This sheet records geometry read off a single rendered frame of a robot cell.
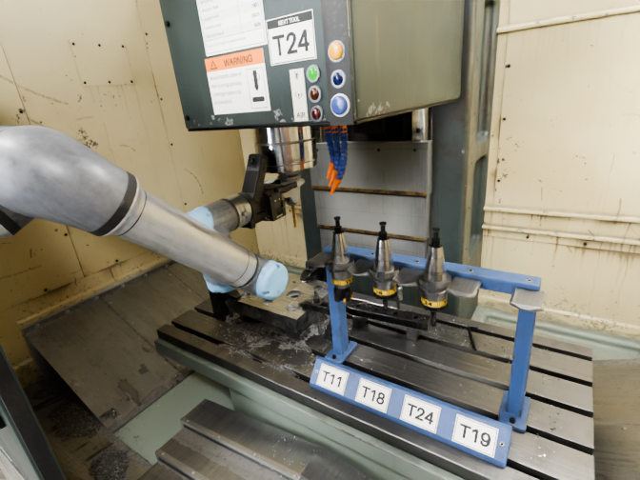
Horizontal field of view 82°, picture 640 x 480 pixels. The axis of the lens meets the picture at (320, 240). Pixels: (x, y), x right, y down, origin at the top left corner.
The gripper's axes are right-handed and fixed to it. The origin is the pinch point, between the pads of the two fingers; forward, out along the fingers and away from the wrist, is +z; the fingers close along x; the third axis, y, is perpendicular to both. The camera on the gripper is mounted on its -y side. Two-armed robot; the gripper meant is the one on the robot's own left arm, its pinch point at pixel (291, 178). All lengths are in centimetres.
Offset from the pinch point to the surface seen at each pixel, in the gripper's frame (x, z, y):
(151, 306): -84, -6, 60
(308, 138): 8.0, -1.6, -10.7
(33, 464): -19, -70, 42
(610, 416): 79, 17, 63
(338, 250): 21.4, -13.4, 12.1
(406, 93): 32.5, 0.1, -18.9
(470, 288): 49, -12, 16
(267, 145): 0.7, -8.7, -10.4
